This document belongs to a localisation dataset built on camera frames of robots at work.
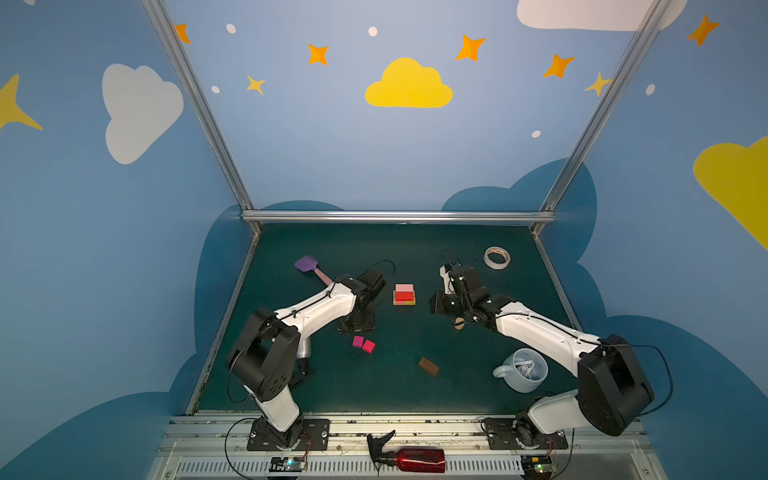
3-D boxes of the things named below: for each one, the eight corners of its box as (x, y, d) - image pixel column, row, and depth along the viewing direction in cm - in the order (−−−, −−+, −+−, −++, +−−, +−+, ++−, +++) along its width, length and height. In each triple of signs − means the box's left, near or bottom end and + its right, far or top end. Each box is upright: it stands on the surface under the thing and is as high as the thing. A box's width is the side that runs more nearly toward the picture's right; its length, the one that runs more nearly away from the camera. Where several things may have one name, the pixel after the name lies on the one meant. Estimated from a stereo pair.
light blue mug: (489, 378, 86) (498, 368, 80) (498, 349, 92) (507, 338, 85) (531, 399, 83) (544, 391, 76) (538, 368, 88) (550, 358, 82)
